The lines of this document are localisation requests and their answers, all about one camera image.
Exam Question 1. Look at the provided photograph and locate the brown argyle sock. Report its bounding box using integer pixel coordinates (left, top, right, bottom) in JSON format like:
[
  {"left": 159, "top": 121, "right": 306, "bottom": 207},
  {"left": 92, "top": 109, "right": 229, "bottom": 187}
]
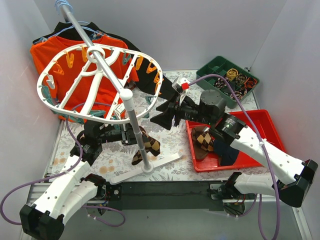
[
  {"left": 131, "top": 126, "right": 161, "bottom": 166},
  {"left": 191, "top": 126, "right": 214, "bottom": 152}
]

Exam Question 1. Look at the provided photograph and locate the dark navy sock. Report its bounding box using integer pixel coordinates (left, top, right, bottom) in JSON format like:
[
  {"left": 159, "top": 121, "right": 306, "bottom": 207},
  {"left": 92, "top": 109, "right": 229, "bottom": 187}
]
[{"left": 213, "top": 139, "right": 240, "bottom": 167}]

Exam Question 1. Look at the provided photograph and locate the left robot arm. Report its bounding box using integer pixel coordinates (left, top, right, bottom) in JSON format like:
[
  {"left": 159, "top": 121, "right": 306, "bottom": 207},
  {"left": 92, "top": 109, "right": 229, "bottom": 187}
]
[{"left": 19, "top": 120, "right": 137, "bottom": 240}]

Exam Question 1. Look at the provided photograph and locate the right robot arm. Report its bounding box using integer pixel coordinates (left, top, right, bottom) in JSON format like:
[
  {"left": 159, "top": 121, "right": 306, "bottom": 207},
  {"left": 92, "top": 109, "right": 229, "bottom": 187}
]
[{"left": 150, "top": 90, "right": 318, "bottom": 208}]

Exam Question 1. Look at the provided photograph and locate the white oval clip hanger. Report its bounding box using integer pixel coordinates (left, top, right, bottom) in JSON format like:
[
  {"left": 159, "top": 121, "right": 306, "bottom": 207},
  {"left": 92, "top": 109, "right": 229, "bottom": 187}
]
[{"left": 37, "top": 43, "right": 163, "bottom": 125}]

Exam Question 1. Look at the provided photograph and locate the floral table mat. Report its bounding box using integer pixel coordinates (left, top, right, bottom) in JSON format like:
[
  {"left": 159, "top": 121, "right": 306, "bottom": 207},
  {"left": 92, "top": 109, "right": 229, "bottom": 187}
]
[{"left": 47, "top": 70, "right": 265, "bottom": 181}]

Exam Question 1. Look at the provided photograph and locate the white stand base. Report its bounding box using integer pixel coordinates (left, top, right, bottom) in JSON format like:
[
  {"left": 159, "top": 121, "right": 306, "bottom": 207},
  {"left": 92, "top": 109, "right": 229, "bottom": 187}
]
[{"left": 109, "top": 152, "right": 183, "bottom": 185}]

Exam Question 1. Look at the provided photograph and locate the floral rolled sock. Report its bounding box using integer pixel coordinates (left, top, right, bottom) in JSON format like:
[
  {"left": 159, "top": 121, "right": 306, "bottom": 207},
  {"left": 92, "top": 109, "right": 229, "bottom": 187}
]
[{"left": 214, "top": 77, "right": 227, "bottom": 91}]

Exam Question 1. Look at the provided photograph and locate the silver stand pole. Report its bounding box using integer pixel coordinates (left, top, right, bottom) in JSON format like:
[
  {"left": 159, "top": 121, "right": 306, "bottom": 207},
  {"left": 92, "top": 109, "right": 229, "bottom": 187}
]
[{"left": 67, "top": 13, "right": 151, "bottom": 169}]

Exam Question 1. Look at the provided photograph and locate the yellow rolled sock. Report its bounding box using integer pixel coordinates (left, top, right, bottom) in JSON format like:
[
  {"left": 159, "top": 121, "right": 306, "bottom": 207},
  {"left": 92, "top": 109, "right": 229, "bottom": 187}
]
[{"left": 226, "top": 68, "right": 239, "bottom": 82}]

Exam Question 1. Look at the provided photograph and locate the green compartment box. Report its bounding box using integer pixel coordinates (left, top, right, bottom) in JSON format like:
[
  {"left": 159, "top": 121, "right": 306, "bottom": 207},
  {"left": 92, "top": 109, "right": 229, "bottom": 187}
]
[{"left": 196, "top": 56, "right": 260, "bottom": 109}]

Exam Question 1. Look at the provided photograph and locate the orange rolled sock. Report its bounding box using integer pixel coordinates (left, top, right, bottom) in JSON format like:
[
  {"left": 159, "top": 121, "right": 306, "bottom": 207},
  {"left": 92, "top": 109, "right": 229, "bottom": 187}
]
[{"left": 244, "top": 77, "right": 258, "bottom": 90}]

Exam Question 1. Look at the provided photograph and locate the orange t-shirt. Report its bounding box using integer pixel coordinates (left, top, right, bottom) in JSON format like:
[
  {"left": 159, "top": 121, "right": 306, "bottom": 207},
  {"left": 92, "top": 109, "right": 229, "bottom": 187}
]
[{"left": 30, "top": 36, "right": 139, "bottom": 117}]

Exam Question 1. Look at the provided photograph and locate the red plastic tray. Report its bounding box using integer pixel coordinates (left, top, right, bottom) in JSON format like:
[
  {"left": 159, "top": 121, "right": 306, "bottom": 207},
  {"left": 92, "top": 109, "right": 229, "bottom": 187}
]
[{"left": 185, "top": 109, "right": 286, "bottom": 172}]

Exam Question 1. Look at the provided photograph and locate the black garment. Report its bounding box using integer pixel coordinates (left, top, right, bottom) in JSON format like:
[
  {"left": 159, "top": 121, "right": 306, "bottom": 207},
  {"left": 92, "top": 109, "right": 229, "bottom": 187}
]
[{"left": 32, "top": 22, "right": 176, "bottom": 100}]

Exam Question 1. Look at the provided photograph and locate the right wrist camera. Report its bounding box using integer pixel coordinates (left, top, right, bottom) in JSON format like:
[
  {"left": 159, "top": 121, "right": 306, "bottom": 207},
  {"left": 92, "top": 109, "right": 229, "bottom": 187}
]
[{"left": 172, "top": 76, "right": 190, "bottom": 105}]

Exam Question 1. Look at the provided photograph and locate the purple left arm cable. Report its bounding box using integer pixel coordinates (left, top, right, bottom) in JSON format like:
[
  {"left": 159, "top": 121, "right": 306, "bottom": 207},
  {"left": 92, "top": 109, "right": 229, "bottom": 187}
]
[{"left": 0, "top": 101, "right": 126, "bottom": 228}]

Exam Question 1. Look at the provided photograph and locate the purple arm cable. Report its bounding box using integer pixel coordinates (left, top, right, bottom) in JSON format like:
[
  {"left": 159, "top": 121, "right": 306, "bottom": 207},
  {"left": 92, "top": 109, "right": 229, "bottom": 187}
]
[
  {"left": 0, "top": 101, "right": 126, "bottom": 228},
  {"left": 188, "top": 74, "right": 280, "bottom": 240}
]

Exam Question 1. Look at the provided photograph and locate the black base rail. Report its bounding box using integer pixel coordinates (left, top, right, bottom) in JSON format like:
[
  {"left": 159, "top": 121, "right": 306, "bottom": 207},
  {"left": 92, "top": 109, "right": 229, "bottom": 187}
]
[{"left": 107, "top": 181, "right": 224, "bottom": 211}]

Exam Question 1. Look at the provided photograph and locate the aluminium frame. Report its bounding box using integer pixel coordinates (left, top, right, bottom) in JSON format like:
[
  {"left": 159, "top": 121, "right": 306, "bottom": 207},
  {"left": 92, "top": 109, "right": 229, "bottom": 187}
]
[{"left": 19, "top": 115, "right": 318, "bottom": 240}]

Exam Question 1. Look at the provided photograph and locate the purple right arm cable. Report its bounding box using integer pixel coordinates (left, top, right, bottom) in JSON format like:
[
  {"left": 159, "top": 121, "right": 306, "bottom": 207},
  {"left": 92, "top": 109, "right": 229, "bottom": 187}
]
[{"left": 188, "top": 74, "right": 280, "bottom": 240}]

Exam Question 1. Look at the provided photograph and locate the blue wire hanger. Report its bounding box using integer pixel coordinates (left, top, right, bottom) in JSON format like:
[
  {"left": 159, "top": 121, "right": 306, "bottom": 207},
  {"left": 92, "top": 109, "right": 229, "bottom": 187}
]
[{"left": 32, "top": 0, "right": 105, "bottom": 45}]

